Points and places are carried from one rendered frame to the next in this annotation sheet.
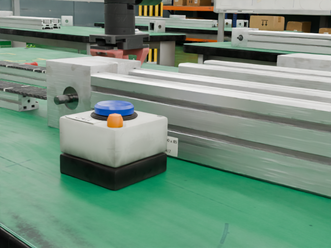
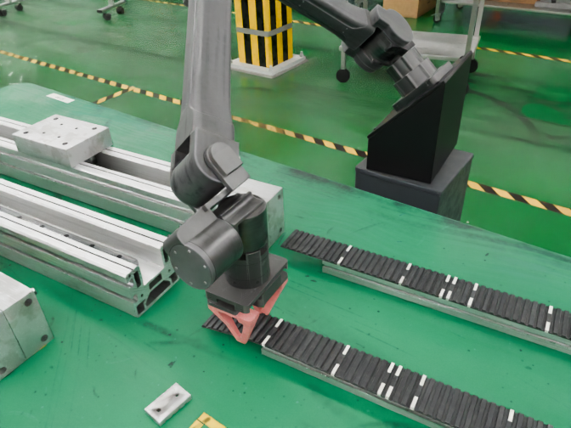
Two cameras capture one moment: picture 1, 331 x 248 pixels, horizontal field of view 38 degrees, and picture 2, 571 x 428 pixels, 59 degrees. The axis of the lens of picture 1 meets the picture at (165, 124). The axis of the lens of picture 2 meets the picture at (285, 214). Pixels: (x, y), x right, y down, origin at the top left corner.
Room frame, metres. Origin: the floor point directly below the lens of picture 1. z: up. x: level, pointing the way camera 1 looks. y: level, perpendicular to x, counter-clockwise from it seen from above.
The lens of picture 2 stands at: (1.40, 0.08, 1.33)
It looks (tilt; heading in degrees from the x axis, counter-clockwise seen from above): 35 degrees down; 173
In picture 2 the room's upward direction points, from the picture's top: 3 degrees counter-clockwise
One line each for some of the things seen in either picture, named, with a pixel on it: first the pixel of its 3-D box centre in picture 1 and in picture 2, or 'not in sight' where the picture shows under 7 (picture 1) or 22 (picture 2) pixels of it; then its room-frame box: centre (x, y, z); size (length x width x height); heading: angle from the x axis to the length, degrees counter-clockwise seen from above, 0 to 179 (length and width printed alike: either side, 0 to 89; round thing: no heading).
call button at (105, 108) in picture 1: (114, 112); not in sight; (0.48, 0.05, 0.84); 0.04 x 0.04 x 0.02
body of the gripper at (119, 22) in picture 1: (119, 23); (246, 262); (0.91, 0.09, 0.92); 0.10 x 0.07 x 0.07; 142
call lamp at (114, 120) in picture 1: (115, 119); not in sight; (0.43, 0.05, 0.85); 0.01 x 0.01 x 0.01
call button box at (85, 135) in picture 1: (119, 141); not in sight; (0.48, 0.05, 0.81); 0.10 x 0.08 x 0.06; 142
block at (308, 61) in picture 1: (309, 83); (1, 317); (0.85, -0.25, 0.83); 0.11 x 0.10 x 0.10; 140
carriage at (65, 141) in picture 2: not in sight; (65, 145); (0.41, -0.25, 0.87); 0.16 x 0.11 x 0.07; 52
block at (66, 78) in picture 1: (88, 94); (251, 214); (0.67, 0.11, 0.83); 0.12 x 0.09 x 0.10; 142
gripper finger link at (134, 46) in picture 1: (124, 61); (245, 310); (0.92, 0.08, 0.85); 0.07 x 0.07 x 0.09; 52
